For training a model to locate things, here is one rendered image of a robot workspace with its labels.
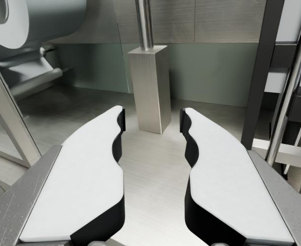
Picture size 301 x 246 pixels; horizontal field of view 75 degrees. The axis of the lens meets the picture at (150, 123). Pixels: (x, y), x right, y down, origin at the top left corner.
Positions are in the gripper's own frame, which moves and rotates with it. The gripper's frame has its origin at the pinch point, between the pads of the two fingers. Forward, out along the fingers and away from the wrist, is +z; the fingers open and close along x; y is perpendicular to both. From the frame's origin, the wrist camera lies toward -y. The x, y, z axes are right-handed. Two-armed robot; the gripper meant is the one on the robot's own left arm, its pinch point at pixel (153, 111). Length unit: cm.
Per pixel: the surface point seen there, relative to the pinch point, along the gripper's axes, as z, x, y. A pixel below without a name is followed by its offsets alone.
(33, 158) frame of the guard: 33, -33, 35
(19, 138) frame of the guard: 32, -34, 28
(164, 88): 48, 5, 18
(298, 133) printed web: 23.5, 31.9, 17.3
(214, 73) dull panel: 63, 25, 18
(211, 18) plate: 64, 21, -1
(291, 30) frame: 16.8, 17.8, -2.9
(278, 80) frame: 16.8, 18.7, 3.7
